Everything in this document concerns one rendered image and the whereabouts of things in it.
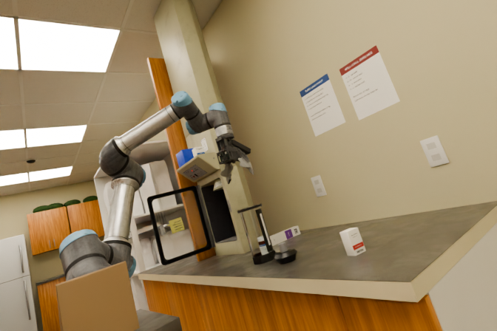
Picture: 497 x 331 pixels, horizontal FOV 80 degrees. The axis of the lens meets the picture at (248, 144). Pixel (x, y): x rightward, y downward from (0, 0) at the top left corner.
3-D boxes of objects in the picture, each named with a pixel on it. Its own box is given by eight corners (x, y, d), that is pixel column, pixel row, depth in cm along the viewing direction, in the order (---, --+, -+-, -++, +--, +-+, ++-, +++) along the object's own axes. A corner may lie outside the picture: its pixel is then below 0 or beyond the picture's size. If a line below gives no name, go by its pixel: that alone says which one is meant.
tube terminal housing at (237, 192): (248, 242, 196) (217, 134, 211) (279, 239, 171) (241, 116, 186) (216, 256, 181) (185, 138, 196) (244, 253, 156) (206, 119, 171)
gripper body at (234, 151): (219, 166, 127) (211, 140, 129) (232, 165, 134) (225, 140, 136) (231, 160, 122) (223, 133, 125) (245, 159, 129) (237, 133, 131)
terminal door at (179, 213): (212, 248, 180) (195, 185, 188) (162, 267, 166) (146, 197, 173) (211, 248, 181) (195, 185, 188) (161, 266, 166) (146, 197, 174)
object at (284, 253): (303, 255, 109) (298, 237, 111) (291, 264, 102) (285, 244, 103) (283, 258, 115) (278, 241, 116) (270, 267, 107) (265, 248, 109)
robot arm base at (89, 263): (58, 289, 77) (52, 262, 83) (69, 323, 84) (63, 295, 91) (118, 264, 85) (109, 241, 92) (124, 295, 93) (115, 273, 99)
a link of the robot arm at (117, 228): (77, 283, 97) (106, 157, 133) (109, 293, 108) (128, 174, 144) (107, 273, 95) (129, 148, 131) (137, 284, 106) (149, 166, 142)
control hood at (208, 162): (196, 182, 190) (192, 167, 192) (220, 168, 165) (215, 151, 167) (180, 185, 183) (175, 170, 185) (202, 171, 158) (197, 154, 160)
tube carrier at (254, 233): (281, 251, 123) (265, 201, 127) (266, 260, 115) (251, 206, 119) (262, 254, 130) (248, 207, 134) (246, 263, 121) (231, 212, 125)
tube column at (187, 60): (217, 134, 211) (184, 22, 229) (241, 116, 186) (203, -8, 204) (185, 137, 196) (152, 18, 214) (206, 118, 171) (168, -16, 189)
